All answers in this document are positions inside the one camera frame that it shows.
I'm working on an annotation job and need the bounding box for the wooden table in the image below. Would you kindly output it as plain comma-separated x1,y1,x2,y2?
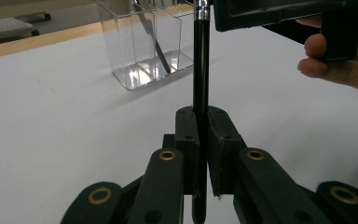
0,3,197,63

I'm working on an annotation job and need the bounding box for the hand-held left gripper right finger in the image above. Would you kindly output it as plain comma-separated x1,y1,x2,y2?
207,105,248,197

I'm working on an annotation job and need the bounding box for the clear acrylic organizer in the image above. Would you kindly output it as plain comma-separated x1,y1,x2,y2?
94,0,196,91

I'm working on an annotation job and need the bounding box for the wheeled chair base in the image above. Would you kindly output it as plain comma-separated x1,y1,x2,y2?
0,11,52,49

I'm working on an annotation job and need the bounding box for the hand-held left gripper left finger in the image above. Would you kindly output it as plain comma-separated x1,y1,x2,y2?
162,105,200,195

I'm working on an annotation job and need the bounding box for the white table board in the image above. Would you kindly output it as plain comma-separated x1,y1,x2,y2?
0,6,358,224

